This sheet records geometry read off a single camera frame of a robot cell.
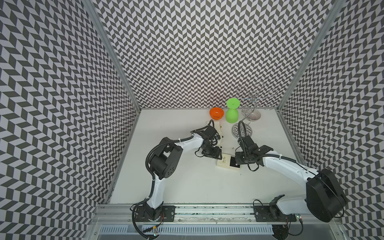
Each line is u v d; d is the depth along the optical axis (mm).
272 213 660
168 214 728
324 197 422
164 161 518
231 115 863
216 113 1116
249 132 1057
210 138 790
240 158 771
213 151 823
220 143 890
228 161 868
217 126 1069
